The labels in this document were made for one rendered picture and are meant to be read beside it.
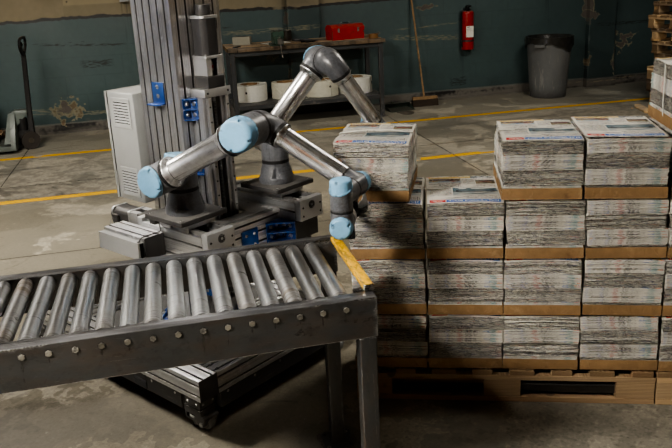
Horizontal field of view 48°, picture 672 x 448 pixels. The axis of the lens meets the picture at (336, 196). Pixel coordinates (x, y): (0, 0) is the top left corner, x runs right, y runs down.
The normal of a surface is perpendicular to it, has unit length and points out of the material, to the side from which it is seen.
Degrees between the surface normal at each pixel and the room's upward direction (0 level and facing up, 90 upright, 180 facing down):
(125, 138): 90
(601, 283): 90
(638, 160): 90
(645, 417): 0
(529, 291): 90
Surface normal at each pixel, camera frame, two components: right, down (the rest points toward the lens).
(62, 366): 0.22, 0.27
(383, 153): -0.18, 0.29
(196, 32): -0.65, 0.25
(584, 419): -0.05, -0.96
